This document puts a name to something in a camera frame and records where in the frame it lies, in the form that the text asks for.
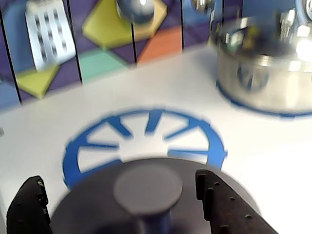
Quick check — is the white and blue fixture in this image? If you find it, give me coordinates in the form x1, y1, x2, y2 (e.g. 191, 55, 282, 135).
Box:
294, 0, 312, 28

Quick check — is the grey round lid with knob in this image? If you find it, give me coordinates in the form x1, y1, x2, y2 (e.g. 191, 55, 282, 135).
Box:
48, 157, 263, 234

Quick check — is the blue burner print ring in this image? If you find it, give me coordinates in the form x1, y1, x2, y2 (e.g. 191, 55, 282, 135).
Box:
61, 105, 229, 191

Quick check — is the colourful geometric backsplash panel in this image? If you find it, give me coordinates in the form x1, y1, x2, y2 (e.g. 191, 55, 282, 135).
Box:
0, 0, 244, 111

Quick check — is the shiny metal ladle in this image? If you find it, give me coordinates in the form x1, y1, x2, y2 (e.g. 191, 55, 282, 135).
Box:
115, 0, 157, 25

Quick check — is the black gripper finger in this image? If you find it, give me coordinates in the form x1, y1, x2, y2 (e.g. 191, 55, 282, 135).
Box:
6, 175, 51, 234
195, 169, 279, 234

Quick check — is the shiny steel pot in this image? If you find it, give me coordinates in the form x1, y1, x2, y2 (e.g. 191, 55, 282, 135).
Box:
209, 16, 312, 116

